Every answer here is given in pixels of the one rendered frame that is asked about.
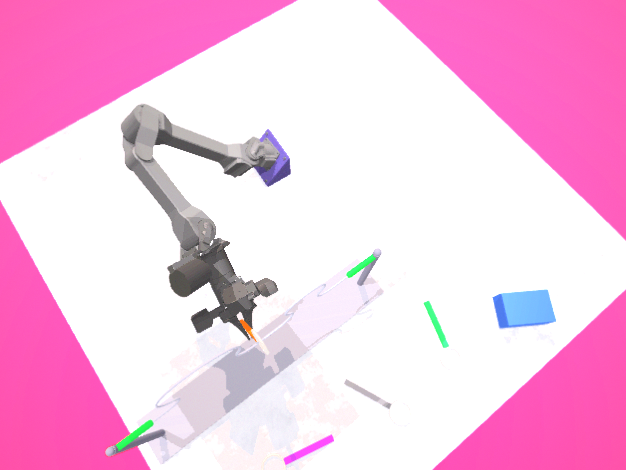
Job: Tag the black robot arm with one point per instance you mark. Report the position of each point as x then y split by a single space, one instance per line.
146 126

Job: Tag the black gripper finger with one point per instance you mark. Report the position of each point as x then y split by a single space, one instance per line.
235 321
247 316

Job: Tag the pink handle with cream ring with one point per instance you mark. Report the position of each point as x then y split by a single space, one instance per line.
300 453

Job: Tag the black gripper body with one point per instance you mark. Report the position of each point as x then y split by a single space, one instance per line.
203 319

